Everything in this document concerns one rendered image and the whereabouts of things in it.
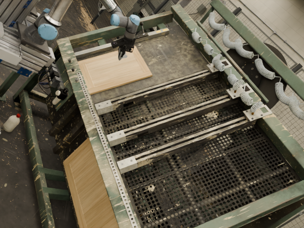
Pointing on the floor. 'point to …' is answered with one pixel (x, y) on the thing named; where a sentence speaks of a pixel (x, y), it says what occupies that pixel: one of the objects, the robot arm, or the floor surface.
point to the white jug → (11, 123)
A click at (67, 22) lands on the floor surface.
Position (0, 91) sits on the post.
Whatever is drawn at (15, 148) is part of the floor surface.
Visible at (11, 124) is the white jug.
